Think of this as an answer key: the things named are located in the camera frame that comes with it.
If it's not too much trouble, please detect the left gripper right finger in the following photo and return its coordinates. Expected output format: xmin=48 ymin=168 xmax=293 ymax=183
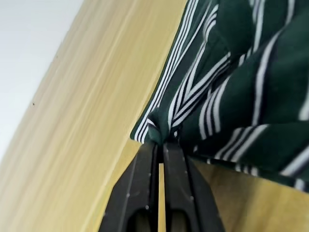
xmin=162 ymin=142 xmax=225 ymax=232

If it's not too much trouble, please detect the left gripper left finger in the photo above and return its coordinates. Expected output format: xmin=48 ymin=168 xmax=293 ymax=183
xmin=100 ymin=142 xmax=160 ymax=232

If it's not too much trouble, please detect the green white striped T-shirt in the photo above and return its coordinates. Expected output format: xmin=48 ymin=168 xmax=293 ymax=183
xmin=130 ymin=0 xmax=309 ymax=193

